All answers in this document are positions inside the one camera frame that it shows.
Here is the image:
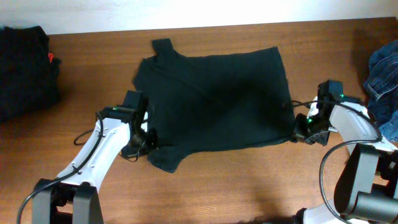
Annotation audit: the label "dark green t-shirt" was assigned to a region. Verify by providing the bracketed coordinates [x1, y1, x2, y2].
[133, 39, 295, 173]

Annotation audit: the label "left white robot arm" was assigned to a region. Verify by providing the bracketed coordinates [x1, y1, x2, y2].
[29, 106, 156, 223]

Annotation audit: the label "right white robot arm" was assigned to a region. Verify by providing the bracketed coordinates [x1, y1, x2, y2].
[294, 95, 397, 223]

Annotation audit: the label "blue denim jeans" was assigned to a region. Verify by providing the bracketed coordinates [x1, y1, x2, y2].
[363, 40, 397, 142]

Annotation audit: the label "black folded garment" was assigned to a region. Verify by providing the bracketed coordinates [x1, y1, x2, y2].
[1, 26, 61, 122]

